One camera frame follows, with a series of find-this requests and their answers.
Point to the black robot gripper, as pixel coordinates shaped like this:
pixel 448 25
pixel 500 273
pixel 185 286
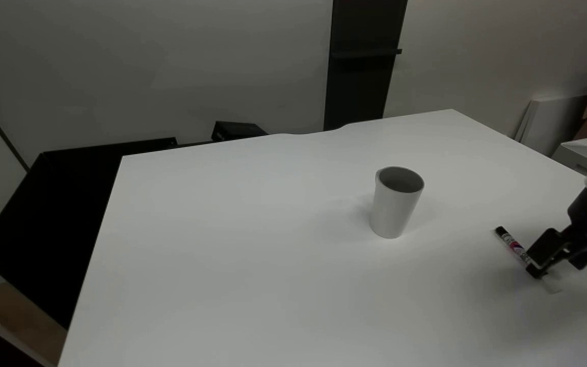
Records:
pixel 549 246

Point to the black pen with white cap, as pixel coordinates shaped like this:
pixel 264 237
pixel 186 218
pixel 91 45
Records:
pixel 519 252

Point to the white ceramic mug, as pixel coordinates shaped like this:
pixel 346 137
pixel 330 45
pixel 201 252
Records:
pixel 394 201

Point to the dark vertical door panel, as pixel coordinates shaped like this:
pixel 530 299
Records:
pixel 364 50

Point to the small black box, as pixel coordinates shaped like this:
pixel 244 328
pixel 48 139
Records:
pixel 232 131

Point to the white container by wall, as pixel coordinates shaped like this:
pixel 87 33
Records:
pixel 552 122

